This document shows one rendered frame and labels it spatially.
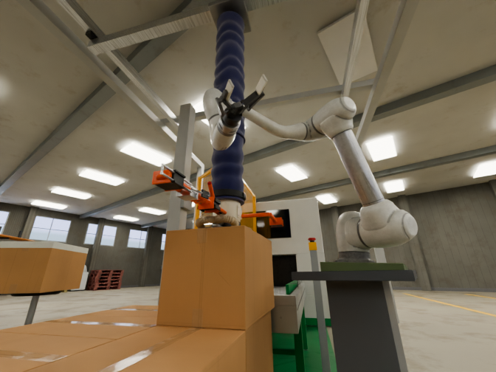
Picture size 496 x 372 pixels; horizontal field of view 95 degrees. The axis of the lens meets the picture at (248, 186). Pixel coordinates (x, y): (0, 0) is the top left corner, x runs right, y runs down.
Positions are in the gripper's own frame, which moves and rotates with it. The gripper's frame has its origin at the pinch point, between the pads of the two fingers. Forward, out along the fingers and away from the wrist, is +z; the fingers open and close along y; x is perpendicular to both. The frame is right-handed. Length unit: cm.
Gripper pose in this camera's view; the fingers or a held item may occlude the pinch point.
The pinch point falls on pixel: (247, 82)
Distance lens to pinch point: 83.6
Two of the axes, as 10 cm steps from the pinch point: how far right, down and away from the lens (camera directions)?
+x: -4.6, -8.7, 1.7
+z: 3.5, -3.5, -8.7
